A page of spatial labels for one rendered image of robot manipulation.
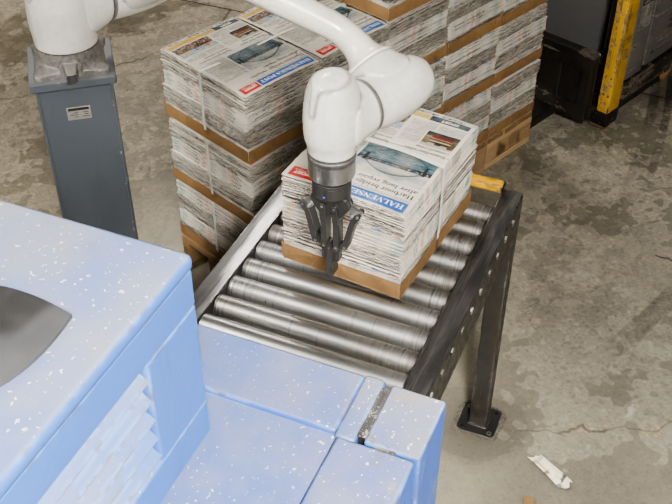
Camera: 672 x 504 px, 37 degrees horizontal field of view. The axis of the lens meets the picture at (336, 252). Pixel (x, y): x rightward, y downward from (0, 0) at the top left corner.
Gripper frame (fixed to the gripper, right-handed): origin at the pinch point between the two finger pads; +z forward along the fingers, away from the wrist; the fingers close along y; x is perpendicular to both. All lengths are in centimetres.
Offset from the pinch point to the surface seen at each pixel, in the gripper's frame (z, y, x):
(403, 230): -6.0, -12.4, -6.9
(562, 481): 92, -51, -39
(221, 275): 13.3, 25.9, 0.2
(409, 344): 15.0, -18.0, 2.3
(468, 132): -9.7, -15.0, -40.1
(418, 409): -62, -44, 83
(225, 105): 17, 61, -67
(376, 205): -9.7, -6.2, -7.8
